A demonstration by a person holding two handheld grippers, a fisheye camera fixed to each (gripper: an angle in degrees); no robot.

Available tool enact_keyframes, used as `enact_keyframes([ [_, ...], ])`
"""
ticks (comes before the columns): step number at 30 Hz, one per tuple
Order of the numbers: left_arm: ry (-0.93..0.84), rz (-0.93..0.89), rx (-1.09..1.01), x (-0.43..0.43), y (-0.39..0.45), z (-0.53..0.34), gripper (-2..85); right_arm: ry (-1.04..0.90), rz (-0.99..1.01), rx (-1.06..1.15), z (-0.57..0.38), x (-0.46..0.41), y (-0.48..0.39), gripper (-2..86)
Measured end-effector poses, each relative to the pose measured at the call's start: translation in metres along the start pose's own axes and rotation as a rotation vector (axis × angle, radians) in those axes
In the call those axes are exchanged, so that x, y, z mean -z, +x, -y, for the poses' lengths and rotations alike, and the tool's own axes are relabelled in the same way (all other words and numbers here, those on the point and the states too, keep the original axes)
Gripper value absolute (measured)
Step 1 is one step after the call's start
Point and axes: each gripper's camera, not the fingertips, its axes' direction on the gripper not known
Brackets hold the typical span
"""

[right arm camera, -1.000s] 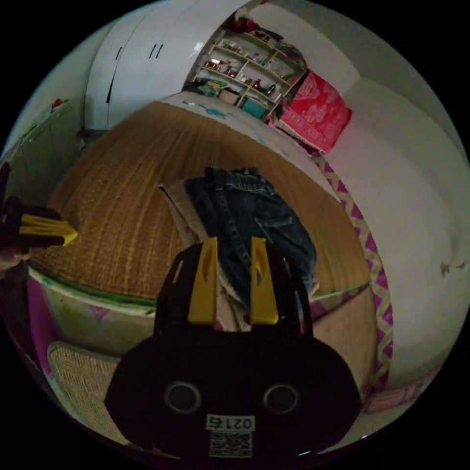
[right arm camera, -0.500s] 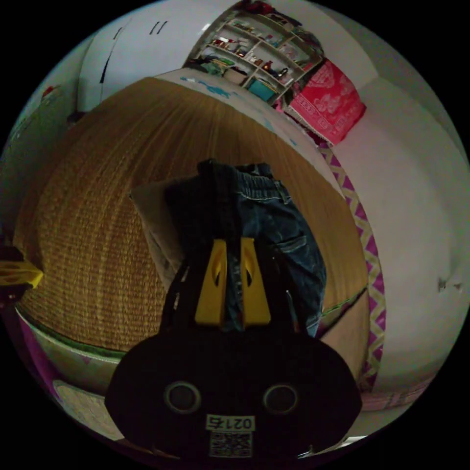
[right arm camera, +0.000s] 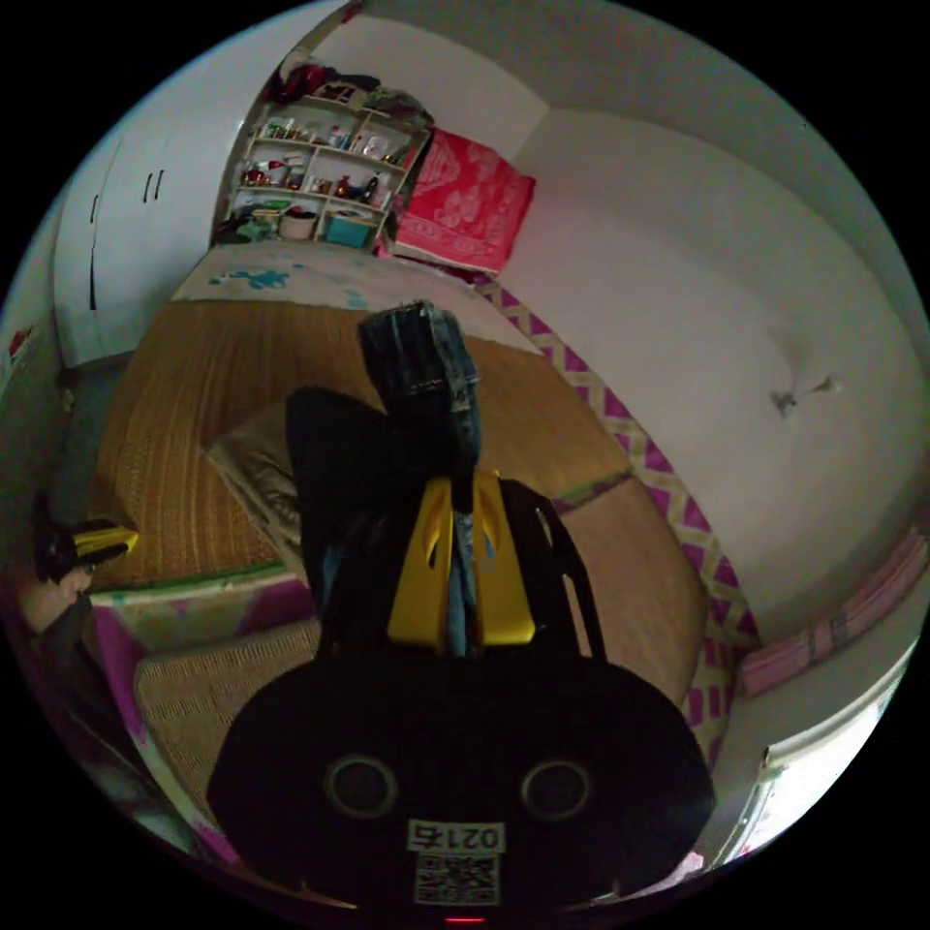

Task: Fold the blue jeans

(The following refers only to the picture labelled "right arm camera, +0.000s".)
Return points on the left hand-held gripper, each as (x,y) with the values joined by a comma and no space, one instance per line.
(57,545)

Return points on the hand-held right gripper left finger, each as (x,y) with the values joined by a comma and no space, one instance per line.
(420,581)

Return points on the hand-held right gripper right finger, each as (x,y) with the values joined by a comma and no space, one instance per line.
(503,581)

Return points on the blue jeans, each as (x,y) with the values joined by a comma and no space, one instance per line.
(363,465)

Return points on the person's left hand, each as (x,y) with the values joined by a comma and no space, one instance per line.
(42,601)

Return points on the brown cushion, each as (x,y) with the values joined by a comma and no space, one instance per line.
(254,465)

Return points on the bed with woven mat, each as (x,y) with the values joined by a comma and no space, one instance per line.
(218,363)

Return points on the white wardrobe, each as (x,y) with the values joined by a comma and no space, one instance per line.
(138,240)

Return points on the window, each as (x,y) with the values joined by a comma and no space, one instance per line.
(814,777)

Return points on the folded red patterned quilt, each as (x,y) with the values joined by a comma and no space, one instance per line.
(465,203)

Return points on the white open shelf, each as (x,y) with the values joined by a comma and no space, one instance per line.
(320,174)

